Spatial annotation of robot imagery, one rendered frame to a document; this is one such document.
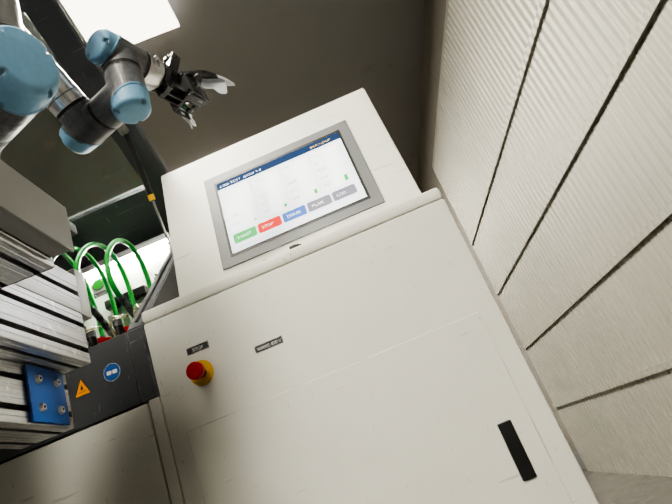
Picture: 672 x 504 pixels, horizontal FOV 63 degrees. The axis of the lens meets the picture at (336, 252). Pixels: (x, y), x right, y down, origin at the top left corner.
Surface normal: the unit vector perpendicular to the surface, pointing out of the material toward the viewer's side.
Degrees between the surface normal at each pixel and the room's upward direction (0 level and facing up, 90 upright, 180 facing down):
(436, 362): 90
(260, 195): 76
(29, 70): 98
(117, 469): 90
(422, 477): 90
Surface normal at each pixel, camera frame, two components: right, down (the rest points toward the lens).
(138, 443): -0.18, -0.32
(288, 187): -0.26, -0.52
